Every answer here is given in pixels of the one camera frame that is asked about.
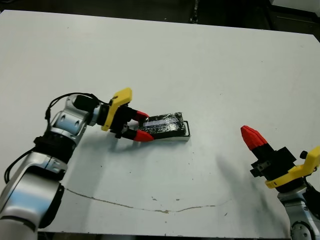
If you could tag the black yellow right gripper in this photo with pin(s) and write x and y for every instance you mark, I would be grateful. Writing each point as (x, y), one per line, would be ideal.
(277, 166)

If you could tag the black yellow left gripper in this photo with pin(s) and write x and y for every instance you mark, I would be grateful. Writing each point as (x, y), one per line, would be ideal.
(117, 117)

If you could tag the black foil-wrapped box lid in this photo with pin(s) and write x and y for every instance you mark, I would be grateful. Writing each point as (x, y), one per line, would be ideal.
(165, 125)

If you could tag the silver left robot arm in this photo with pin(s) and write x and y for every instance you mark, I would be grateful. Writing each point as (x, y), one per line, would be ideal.
(32, 180)

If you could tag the white background furniture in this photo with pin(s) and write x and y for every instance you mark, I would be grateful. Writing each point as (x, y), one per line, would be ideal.
(297, 3)

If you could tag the white camera box base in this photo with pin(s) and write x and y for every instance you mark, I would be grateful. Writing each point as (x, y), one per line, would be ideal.
(175, 140)

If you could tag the black background post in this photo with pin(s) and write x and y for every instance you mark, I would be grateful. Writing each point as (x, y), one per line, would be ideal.
(194, 11)

